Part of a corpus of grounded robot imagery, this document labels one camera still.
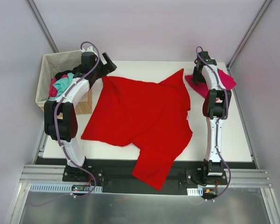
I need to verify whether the magenta t shirt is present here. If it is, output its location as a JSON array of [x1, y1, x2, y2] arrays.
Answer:
[[185, 69, 237, 98]]

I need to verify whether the wicker basket with cloth liner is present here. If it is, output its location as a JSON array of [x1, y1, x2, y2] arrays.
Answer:
[[35, 50, 82, 109]]

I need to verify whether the red t shirt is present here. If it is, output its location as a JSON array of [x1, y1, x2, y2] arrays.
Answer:
[[81, 70, 193, 190]]

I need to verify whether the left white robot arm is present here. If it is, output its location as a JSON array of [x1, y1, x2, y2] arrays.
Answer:
[[44, 52, 117, 182]]

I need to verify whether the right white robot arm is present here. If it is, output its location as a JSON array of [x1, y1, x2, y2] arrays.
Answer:
[[192, 46, 231, 186]]

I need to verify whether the black t shirt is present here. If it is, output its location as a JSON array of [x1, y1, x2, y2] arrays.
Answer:
[[54, 66, 78, 80]]

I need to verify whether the teal t shirt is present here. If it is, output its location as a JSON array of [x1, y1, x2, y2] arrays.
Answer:
[[52, 73, 74, 98]]

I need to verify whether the pink t shirt in basket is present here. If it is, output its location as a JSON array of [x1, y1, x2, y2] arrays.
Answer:
[[48, 78, 57, 99]]

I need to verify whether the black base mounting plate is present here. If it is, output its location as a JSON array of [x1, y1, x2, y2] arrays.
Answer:
[[35, 158, 227, 195]]

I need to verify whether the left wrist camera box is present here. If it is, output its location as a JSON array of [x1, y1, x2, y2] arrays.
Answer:
[[80, 46, 96, 54]]

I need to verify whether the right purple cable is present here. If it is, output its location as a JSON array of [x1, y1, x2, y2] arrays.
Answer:
[[189, 46, 231, 206]]

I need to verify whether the purple cable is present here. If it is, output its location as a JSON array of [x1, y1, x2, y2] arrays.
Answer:
[[28, 41, 101, 207], [189, 46, 231, 206]]

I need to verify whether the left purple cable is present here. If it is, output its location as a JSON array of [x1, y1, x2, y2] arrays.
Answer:
[[28, 41, 101, 207]]

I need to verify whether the right white cable duct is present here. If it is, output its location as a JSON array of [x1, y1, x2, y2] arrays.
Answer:
[[187, 188, 203, 196]]

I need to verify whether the white cable duct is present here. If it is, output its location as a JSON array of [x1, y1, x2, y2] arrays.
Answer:
[[187, 188, 203, 196], [30, 183, 103, 194]]

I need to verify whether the aluminium frame rail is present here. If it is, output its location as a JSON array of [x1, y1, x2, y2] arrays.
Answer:
[[20, 165, 65, 182]]

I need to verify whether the left white cable duct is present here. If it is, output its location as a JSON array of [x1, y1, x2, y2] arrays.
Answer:
[[30, 183, 103, 194]]

